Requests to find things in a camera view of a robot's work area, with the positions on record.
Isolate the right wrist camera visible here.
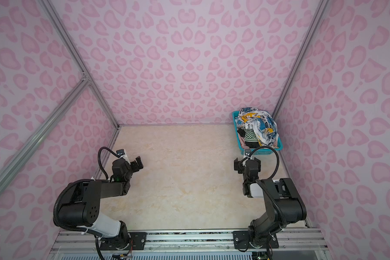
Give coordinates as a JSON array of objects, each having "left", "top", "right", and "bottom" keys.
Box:
[{"left": 243, "top": 148, "right": 252, "bottom": 157}]

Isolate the diagonal aluminium wall strut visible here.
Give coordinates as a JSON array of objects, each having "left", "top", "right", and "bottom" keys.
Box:
[{"left": 0, "top": 77, "right": 89, "bottom": 196}]

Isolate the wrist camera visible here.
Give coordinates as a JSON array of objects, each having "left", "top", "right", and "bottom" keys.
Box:
[
  {"left": 116, "top": 149, "right": 130, "bottom": 162},
  {"left": 243, "top": 148, "right": 252, "bottom": 157}
]

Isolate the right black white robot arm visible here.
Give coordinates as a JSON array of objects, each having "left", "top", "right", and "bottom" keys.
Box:
[{"left": 232, "top": 157, "right": 307, "bottom": 252}]

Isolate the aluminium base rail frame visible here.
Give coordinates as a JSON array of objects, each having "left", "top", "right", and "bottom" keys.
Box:
[{"left": 48, "top": 227, "right": 332, "bottom": 260}]

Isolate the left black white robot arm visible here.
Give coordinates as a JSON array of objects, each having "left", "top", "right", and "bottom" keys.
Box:
[{"left": 53, "top": 157, "right": 144, "bottom": 249}]

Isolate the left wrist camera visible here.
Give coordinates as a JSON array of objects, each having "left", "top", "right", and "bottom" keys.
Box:
[{"left": 116, "top": 149, "right": 130, "bottom": 162}]

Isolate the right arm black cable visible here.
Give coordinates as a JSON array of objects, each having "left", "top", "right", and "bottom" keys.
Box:
[{"left": 249, "top": 146, "right": 280, "bottom": 181}]

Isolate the green white striped garment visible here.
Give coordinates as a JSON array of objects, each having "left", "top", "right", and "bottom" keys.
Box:
[{"left": 244, "top": 129, "right": 258, "bottom": 143}]

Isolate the teal plastic laundry basket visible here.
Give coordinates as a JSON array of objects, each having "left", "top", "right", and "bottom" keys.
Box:
[{"left": 231, "top": 110, "right": 283, "bottom": 155}]

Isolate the white yellow blue printed garment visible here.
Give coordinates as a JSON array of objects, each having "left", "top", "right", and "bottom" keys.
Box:
[{"left": 236, "top": 107, "right": 279, "bottom": 149}]

